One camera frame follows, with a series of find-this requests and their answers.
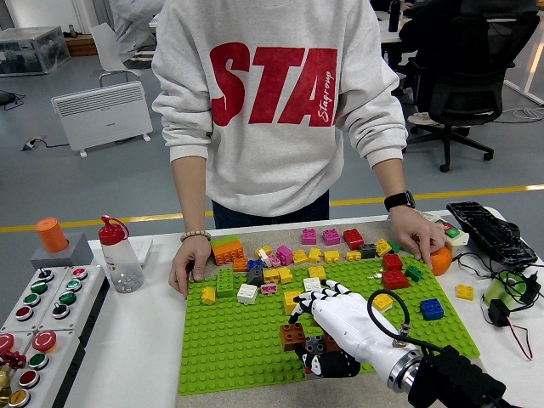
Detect grey studded brick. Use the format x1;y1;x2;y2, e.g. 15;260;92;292
303;334;326;354

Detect tall lime green brick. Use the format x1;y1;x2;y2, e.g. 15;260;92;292
215;269;235;299

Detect yellow and white brick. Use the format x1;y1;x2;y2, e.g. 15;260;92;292
371;292;394;314

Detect black bottle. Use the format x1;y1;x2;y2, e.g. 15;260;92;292
388;0;403;33

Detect black power plug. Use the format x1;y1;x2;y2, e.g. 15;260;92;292
517;271;543;305

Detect orange fruit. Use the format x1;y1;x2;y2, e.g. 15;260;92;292
428;245;453;276

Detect green studded baseplate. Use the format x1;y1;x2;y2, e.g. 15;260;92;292
177;254;481;397

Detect green tape roll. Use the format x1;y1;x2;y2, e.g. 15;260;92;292
484;270;529;310

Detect brass fitting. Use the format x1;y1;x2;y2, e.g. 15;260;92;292
0;364;14;407

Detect black wristwatch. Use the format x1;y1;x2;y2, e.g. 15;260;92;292
383;190;417;213

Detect beaded bracelet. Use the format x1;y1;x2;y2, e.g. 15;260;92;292
179;229;213;243

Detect white panel heater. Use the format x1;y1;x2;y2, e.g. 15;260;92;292
50;81;155;160

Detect white black-fingered right robot hand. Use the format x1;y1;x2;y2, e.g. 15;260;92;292
287;277;422;388

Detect white box with mushroom button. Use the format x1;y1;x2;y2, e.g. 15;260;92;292
0;330;37;375
8;329;88;408

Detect white box with green buttons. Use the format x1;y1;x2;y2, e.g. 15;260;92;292
0;266;71;334
37;264;111;341

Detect black cable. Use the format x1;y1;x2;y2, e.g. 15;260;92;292
450;251;530;298

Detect wooden crate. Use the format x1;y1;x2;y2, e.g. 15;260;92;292
65;36;97;58

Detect white chair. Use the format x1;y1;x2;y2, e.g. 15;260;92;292
89;23;145;88

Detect white switch plate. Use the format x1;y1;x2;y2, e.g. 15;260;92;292
126;236;154;269

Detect red wire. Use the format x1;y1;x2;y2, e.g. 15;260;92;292
507;317;534;361

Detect clear bottle red cap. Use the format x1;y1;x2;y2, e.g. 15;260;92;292
98;214;145;295

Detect person's right hand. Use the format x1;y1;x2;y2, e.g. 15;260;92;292
167;237;213;301

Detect black office chair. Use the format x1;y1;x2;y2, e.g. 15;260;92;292
405;12;541;173

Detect small black module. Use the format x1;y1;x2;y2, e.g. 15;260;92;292
487;298;511;328

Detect grey block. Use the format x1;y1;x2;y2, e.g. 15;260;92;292
30;231;94;270

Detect tall yellow brick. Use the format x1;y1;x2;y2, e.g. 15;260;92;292
282;290;303;316

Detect black floor cables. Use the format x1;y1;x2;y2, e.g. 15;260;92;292
0;90;27;112

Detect grey station red green buttons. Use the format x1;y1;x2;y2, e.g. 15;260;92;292
424;214;470;258

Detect orange cylinder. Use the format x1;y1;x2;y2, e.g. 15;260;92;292
34;217;71;255

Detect large orange brick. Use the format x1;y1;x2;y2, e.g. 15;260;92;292
212;242;247;267

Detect wide red brick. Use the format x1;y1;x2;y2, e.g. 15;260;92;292
381;269;411;291

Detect floor socket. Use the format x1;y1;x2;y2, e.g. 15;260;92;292
20;135;48;153

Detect black plastic-wrapped device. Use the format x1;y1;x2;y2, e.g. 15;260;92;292
445;200;539;271

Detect red valve handle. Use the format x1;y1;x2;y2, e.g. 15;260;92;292
0;349;28;371

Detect person's left hand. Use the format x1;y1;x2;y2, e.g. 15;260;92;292
388;207;450;271

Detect person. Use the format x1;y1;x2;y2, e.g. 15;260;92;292
109;0;165;69
150;0;409;230
397;0;494;125

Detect white desk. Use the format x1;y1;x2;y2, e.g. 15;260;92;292
376;14;411;48
501;3;544;107

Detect lime green flat brick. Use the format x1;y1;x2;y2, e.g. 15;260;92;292
211;235;241;252

